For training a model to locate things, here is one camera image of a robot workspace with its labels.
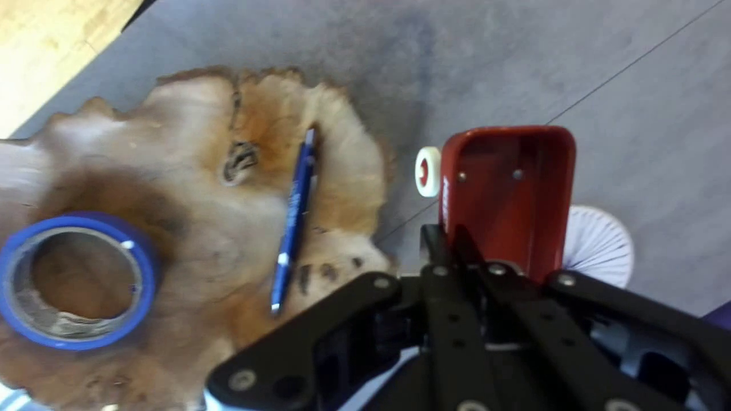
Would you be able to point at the brown wooden burl bowl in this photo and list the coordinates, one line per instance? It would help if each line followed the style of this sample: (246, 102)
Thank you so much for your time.
(201, 170)

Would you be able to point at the red toy trolley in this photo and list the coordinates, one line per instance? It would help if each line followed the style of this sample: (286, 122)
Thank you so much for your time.
(508, 188)

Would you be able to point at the blue pen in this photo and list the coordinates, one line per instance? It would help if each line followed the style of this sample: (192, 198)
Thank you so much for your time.
(292, 219)

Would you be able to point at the blue tape roll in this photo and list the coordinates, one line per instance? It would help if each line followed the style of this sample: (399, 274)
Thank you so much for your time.
(76, 281)

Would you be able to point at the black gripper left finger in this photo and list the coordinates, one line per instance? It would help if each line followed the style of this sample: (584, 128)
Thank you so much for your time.
(411, 340)

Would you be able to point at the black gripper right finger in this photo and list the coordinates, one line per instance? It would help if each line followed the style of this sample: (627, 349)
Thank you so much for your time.
(599, 347)

